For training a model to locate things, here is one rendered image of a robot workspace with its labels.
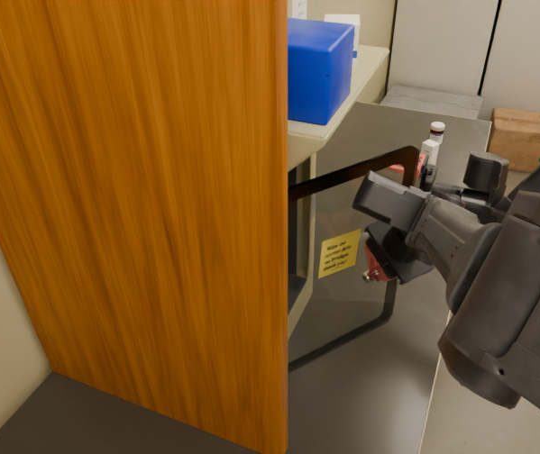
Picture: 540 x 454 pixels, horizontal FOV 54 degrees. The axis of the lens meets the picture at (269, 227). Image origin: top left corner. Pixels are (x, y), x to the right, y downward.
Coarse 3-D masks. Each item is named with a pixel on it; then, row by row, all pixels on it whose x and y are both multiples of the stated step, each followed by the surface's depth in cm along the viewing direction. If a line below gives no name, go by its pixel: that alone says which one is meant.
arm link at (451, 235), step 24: (528, 192) 30; (432, 216) 56; (456, 216) 46; (528, 216) 28; (408, 240) 63; (432, 240) 48; (456, 240) 39; (480, 240) 32; (456, 264) 35; (480, 264) 33; (456, 288) 33; (456, 312) 33; (456, 360) 29; (480, 384) 28; (504, 384) 27
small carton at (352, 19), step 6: (330, 18) 76; (336, 18) 76; (342, 18) 76; (348, 18) 76; (354, 18) 76; (354, 24) 74; (354, 30) 74; (354, 36) 75; (354, 42) 75; (354, 48) 76; (354, 54) 76; (354, 60) 77; (354, 66) 77
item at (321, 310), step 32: (384, 160) 81; (416, 160) 85; (288, 192) 74; (320, 192) 77; (352, 192) 81; (288, 224) 77; (320, 224) 81; (352, 224) 85; (288, 256) 81; (320, 256) 85; (288, 288) 85; (320, 288) 89; (352, 288) 94; (384, 288) 100; (288, 320) 89; (320, 320) 94; (352, 320) 100; (384, 320) 106; (288, 352) 94; (320, 352) 100
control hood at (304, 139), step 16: (368, 48) 84; (384, 48) 83; (368, 64) 78; (352, 80) 73; (368, 80) 74; (352, 96) 69; (336, 112) 66; (288, 128) 62; (304, 128) 62; (320, 128) 62; (288, 144) 63; (304, 144) 62; (320, 144) 61; (288, 160) 64
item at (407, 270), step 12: (372, 228) 81; (384, 228) 81; (396, 228) 76; (384, 240) 79; (396, 240) 76; (384, 252) 79; (396, 252) 77; (396, 264) 78; (408, 264) 79; (420, 264) 79; (408, 276) 78
